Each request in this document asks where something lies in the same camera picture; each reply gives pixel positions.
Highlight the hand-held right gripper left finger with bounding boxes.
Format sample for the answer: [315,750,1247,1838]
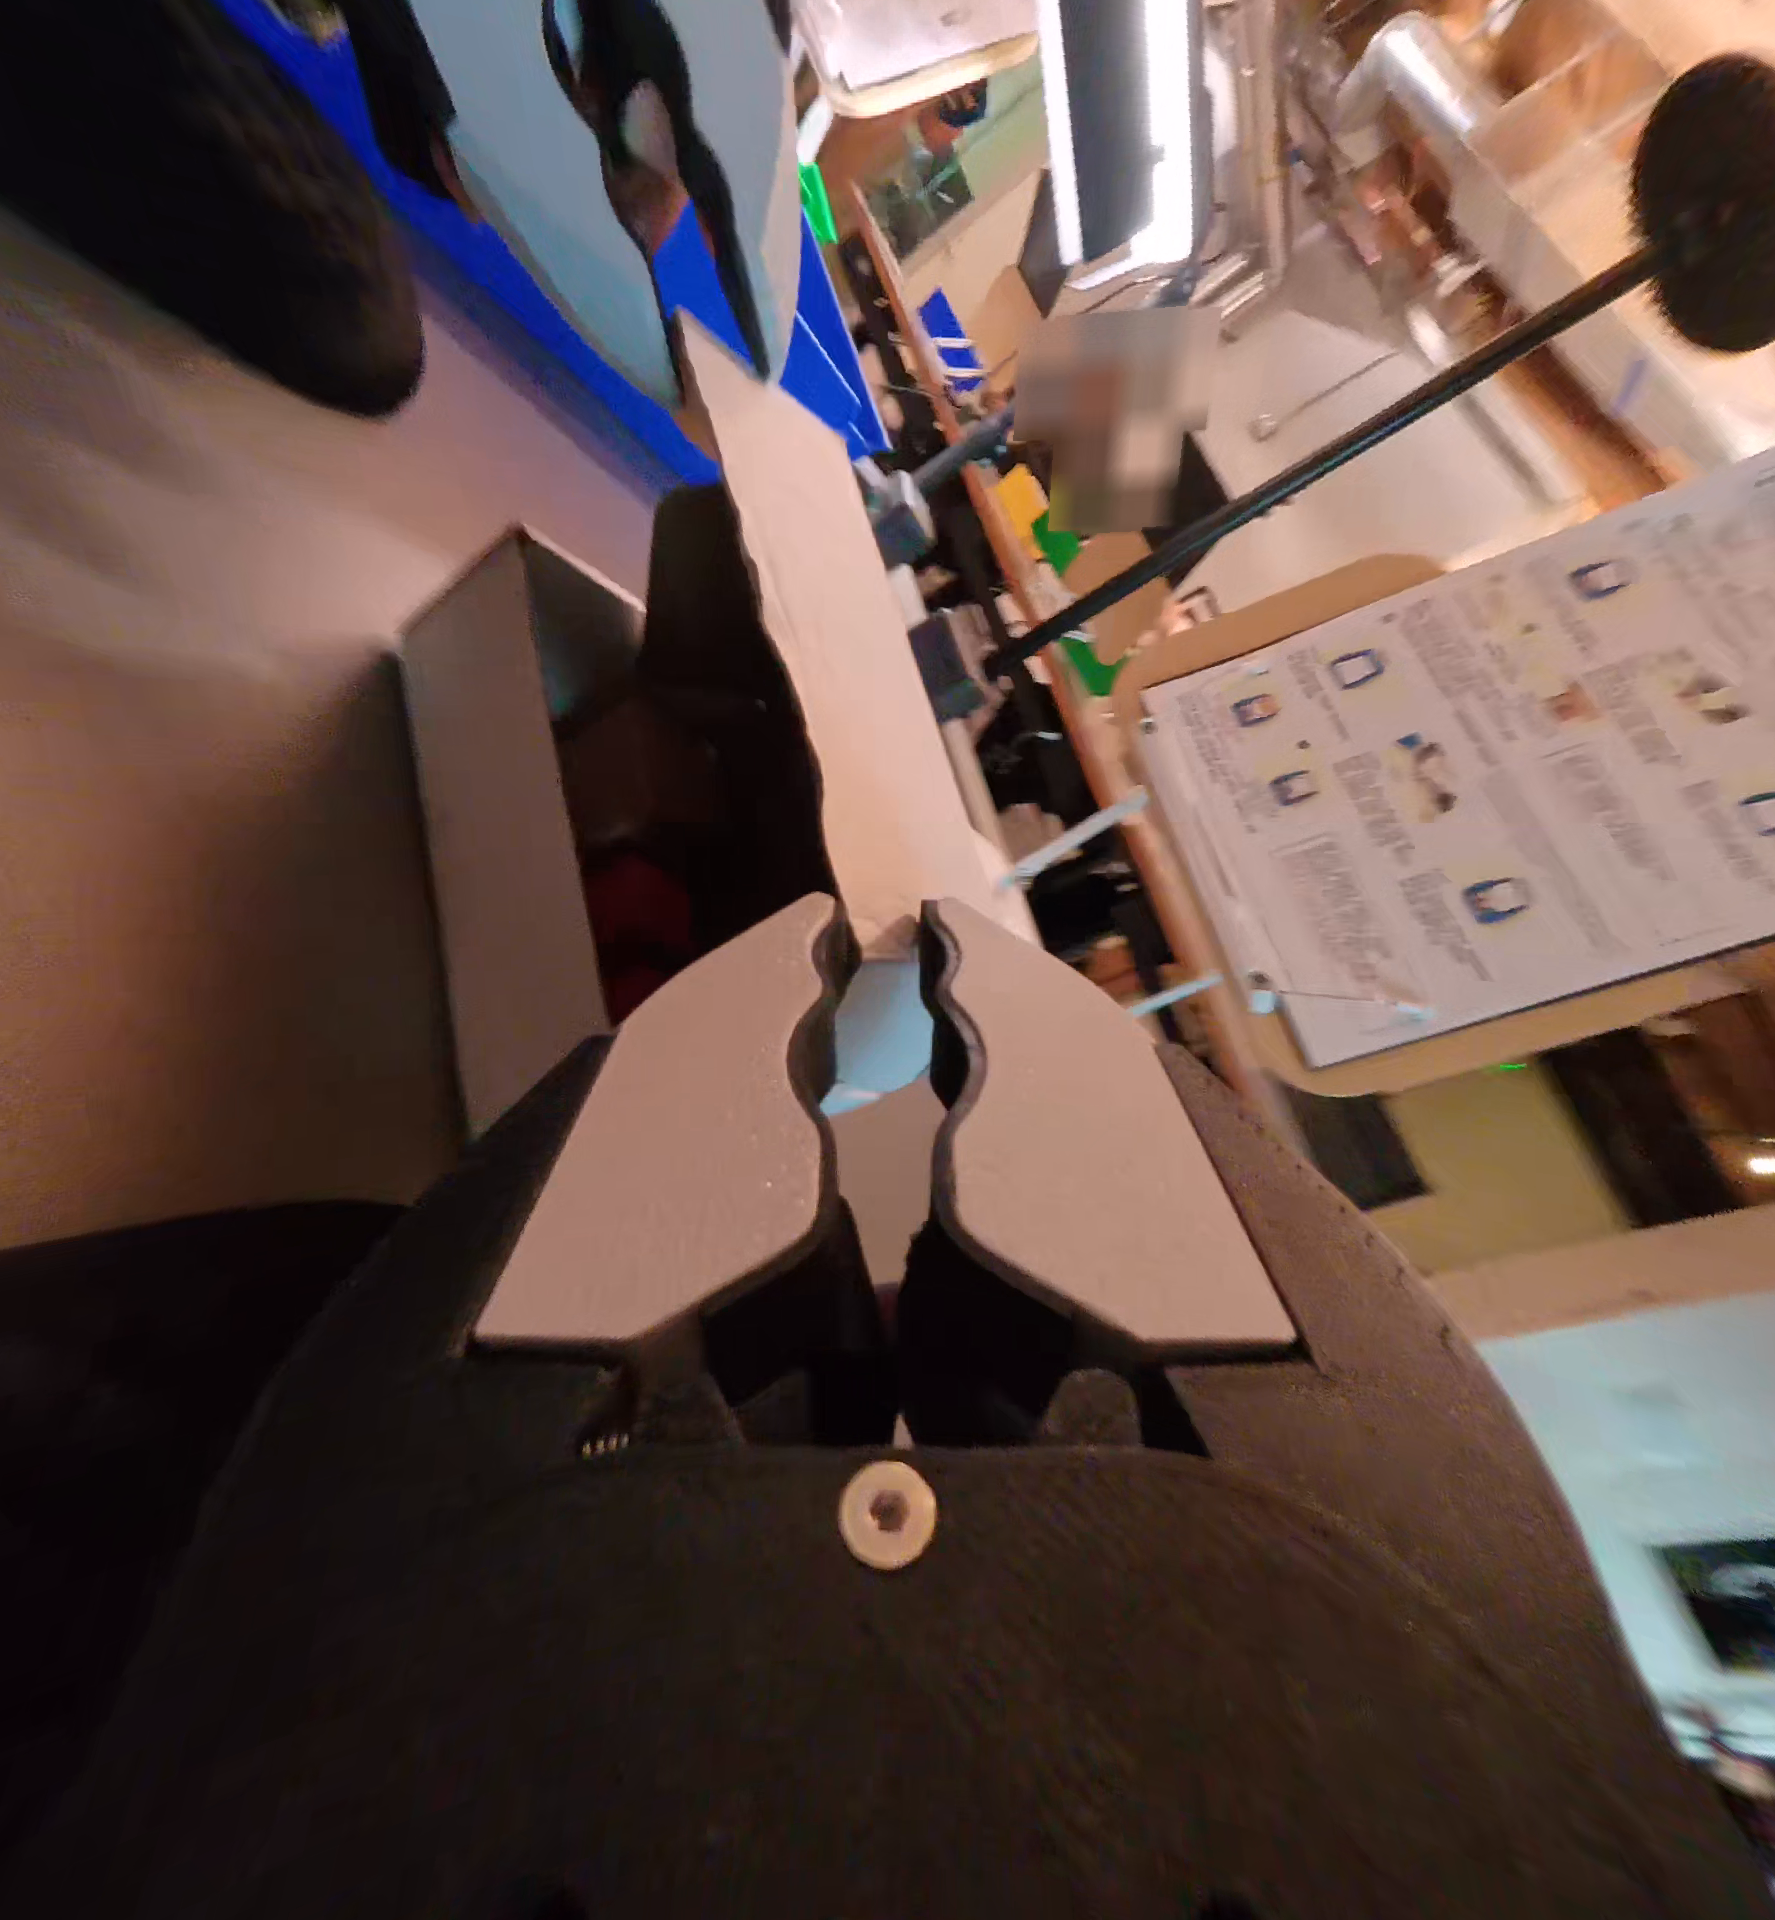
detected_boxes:
[469,893,859,1365]

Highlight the black pole with round disc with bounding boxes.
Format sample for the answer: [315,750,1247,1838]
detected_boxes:
[991,53,1775,679]

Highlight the wooden rail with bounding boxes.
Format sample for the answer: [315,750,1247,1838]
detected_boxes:
[833,187,1285,1121]

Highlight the green plastic part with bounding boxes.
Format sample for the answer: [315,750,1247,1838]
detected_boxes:
[1037,510,1131,701]

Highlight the printed instruction sheet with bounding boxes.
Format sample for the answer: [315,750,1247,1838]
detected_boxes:
[1133,427,1775,1075]

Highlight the red cube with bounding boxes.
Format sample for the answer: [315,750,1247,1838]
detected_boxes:
[587,847,693,1023]

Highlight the white cardboard mailer box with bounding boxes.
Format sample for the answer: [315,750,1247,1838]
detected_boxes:
[399,306,1045,1143]

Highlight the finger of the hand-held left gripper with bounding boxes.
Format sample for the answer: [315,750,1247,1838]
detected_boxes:
[631,0,805,380]
[413,0,685,408]

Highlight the blue plastic bin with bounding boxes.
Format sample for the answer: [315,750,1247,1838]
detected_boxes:
[220,0,895,491]

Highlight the bright light panel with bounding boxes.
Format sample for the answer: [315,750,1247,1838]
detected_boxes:
[1051,0,1219,288]

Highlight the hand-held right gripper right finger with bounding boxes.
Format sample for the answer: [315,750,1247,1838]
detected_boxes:
[917,896,1303,1365]

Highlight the dark wall picture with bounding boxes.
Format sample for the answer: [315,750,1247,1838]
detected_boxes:
[1659,1537,1775,1674]

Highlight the grey box-shaped device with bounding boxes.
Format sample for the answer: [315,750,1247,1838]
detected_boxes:
[917,607,987,723]

